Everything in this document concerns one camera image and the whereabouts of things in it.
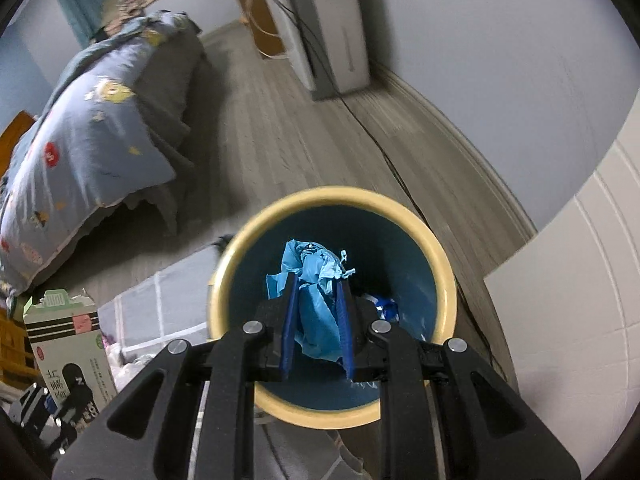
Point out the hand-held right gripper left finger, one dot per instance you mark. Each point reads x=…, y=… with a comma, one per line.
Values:
x=289, y=330

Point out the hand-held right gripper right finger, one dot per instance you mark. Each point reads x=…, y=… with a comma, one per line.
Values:
x=346, y=340

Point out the blue face mask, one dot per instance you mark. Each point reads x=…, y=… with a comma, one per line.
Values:
x=315, y=305

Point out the yellow rimmed blue trash bin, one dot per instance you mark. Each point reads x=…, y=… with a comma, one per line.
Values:
x=410, y=270

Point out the blue white wrapper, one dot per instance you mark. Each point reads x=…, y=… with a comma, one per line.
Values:
x=385, y=307

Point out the grey plaid blanket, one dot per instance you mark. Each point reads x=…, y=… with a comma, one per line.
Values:
x=165, y=300

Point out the green white printed box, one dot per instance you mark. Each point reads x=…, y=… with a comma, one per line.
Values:
x=75, y=355

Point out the grey bed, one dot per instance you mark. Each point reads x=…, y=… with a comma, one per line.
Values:
x=170, y=100

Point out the orange wooden crate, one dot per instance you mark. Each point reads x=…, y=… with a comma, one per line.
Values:
x=12, y=345

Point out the blue printed duvet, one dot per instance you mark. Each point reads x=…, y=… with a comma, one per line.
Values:
x=85, y=135

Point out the wooden cabinet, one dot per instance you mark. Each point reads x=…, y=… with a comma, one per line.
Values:
x=260, y=25

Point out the white floor air conditioner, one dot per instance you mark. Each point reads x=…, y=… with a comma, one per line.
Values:
x=330, y=20

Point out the orange wooden headboard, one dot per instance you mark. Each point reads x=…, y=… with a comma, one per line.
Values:
x=15, y=135

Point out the teal curtain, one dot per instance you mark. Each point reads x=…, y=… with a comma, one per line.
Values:
x=85, y=0

